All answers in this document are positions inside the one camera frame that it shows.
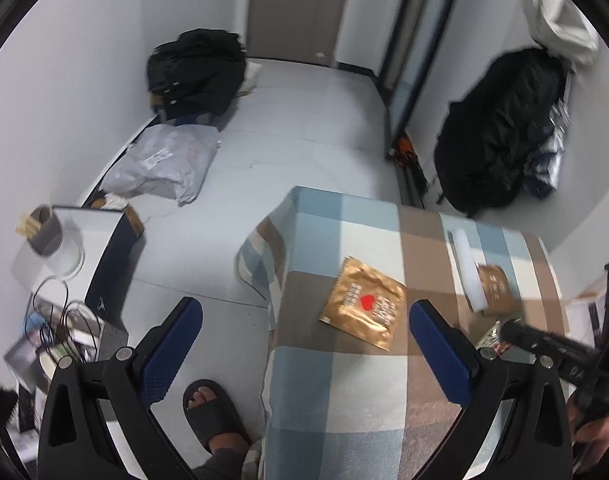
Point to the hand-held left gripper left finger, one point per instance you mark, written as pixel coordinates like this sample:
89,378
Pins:
169,345

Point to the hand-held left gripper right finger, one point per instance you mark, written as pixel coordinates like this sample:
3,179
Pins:
444,355

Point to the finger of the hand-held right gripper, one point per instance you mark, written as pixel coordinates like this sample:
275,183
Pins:
544,342

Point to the grey-green printed wrapper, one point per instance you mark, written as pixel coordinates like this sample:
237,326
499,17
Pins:
489,341

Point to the gold packet with red heart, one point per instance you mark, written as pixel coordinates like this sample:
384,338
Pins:
364,305

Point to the person's right hand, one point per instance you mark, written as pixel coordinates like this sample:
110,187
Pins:
596,432

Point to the pale cardboard box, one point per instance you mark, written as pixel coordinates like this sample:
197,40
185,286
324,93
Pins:
584,305

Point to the person's foot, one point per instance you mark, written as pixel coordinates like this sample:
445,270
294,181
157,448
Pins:
200,400

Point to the brown packet with white print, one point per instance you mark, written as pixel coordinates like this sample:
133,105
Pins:
495,287

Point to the black slipper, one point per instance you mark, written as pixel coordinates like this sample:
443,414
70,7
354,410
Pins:
209,422

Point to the white tape roll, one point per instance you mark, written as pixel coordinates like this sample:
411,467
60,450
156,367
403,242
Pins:
52,360

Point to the checkered tablecloth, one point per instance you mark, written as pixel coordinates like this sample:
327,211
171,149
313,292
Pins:
334,410

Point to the brown cardboard box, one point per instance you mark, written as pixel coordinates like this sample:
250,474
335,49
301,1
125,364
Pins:
134,220

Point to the person's dark trouser leg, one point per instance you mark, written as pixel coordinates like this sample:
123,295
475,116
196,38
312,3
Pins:
224,467

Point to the white and navy box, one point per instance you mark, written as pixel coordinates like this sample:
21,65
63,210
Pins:
94,230

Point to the white cup with wooden sticks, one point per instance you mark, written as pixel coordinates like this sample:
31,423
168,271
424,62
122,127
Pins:
59,255

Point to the small grey box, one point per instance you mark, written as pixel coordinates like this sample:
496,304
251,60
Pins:
22,360

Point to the black folded stand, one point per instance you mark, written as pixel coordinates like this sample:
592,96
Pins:
414,180

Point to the grey plastic parcel bag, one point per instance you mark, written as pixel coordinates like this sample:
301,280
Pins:
159,165

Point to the silver and blue shiny cloth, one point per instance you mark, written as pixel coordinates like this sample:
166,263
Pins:
554,155

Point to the orange small object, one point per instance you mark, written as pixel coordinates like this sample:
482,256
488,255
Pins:
403,146

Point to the large black bag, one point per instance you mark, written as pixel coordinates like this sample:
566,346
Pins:
499,130

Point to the black backpack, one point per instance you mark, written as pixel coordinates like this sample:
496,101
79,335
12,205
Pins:
199,75

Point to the beige bag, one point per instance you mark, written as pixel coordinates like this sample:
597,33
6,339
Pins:
252,77

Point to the black framed glass panel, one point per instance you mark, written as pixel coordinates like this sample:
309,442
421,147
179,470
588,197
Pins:
414,60

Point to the white cloth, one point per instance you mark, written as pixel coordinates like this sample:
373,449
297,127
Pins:
559,20

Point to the grey-brown door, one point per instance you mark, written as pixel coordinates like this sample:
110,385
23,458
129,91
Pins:
294,10

